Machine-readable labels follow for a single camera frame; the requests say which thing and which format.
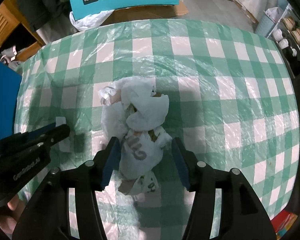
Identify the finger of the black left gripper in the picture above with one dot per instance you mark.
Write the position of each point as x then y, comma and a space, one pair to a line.
46, 136

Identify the brown cardboard box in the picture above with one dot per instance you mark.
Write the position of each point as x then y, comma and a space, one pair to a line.
147, 12

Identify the red package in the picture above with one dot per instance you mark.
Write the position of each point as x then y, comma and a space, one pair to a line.
282, 222

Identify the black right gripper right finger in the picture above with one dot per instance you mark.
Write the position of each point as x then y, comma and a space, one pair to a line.
185, 162

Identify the wooden louvered cabinet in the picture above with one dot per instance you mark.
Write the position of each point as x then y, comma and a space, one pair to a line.
10, 19

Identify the person's left hand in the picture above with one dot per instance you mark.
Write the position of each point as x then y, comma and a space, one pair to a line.
11, 214

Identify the blue cardboard box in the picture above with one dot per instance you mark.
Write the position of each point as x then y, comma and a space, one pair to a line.
9, 87

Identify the light blue trash bin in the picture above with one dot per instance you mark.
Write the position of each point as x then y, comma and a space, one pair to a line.
265, 25

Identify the white shoe rack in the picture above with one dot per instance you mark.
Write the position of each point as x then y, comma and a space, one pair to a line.
284, 30

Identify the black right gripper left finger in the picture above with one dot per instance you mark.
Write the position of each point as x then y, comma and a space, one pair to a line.
105, 162

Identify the white plastic bag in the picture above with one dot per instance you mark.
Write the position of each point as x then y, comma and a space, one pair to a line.
134, 112
90, 21

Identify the green checkered tablecloth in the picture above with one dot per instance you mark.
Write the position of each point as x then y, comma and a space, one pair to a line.
231, 98

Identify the dark hanging jacket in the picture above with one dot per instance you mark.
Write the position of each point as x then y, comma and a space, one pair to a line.
37, 2

